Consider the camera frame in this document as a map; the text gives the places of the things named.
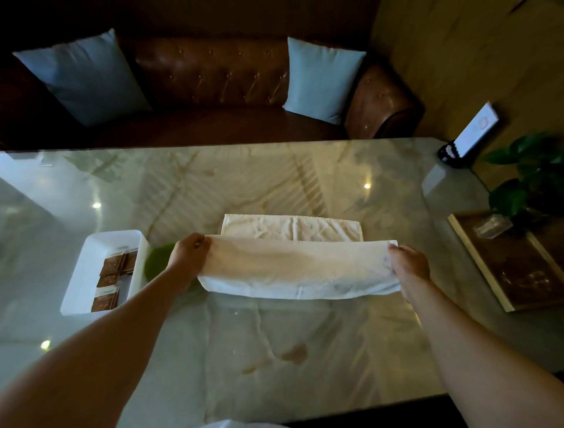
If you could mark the person's right hand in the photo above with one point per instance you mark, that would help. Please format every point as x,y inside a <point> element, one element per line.
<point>412,267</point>

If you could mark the person's left hand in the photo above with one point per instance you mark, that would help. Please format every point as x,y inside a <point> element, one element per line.
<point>187,258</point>

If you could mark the person's left thumb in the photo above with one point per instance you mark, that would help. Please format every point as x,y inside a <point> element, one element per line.
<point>199,238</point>

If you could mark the person's right thumb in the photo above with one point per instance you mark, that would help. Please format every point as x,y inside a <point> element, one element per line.
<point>402,249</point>

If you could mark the white towel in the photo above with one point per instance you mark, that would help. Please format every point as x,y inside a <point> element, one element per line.
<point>299,269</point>

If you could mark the person's left forearm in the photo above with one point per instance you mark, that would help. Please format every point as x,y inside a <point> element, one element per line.
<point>88,357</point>

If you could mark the person's right forearm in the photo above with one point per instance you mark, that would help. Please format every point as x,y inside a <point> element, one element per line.
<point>476,366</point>

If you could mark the green round object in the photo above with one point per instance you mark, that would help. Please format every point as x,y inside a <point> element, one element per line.
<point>157,261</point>

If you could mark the brown packet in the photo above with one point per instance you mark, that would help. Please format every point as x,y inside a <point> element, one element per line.
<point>108,280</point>
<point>130,262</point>
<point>105,302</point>
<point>112,264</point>

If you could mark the clear plastic wrapper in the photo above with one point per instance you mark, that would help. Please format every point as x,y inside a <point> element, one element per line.
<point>492,226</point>

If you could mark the black card stand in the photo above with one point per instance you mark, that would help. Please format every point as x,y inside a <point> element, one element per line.
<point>448,156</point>

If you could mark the wooden framed tray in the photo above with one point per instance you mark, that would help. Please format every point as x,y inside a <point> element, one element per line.
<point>515,264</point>

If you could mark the white plastic tray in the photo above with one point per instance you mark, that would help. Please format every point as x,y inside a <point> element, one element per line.
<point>83,282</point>

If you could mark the white sign card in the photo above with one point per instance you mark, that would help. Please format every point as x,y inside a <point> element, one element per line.
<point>476,128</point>

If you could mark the green leafy plant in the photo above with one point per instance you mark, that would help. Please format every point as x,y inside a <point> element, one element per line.
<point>528,180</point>

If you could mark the brown leather sofa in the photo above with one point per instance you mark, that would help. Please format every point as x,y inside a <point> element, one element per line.
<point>211,79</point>

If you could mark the light blue pillow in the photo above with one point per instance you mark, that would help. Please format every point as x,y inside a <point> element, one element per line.
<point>321,81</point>
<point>88,77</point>

